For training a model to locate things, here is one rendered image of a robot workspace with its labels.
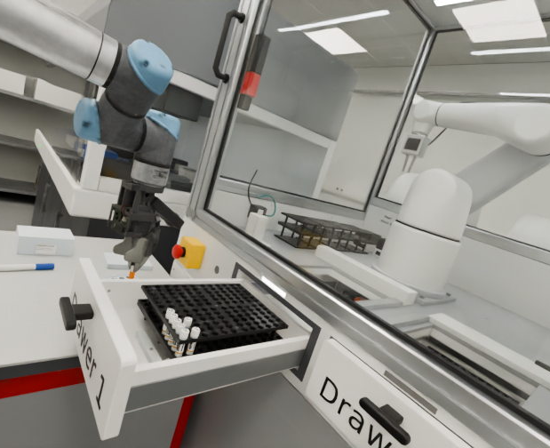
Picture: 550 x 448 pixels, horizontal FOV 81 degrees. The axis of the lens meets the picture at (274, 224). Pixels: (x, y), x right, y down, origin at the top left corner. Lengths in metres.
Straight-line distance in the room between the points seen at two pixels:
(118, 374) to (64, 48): 0.44
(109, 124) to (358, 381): 0.60
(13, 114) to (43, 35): 4.08
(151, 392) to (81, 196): 0.93
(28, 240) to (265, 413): 0.74
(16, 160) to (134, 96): 4.14
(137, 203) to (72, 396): 0.39
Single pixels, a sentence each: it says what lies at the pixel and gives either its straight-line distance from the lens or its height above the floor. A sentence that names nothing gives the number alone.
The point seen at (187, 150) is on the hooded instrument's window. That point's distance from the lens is 1.40.
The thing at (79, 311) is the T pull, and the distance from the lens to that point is 0.53.
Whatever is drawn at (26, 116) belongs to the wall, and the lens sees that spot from 4.66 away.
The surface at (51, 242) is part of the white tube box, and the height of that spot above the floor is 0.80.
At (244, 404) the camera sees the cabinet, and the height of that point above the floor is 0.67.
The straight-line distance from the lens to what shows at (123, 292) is 0.68.
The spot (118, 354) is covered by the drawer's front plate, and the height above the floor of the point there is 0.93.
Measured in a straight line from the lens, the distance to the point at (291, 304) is 0.66.
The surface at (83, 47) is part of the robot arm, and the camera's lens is 0.59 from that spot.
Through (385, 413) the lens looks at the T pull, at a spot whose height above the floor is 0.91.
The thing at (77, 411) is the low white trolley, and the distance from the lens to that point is 0.81.
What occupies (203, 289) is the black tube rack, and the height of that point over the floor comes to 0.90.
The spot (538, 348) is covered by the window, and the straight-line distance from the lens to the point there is 0.50.
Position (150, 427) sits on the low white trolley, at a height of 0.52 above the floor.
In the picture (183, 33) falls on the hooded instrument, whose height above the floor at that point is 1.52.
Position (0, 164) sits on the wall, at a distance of 4.73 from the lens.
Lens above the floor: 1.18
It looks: 10 degrees down
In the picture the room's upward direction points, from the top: 17 degrees clockwise
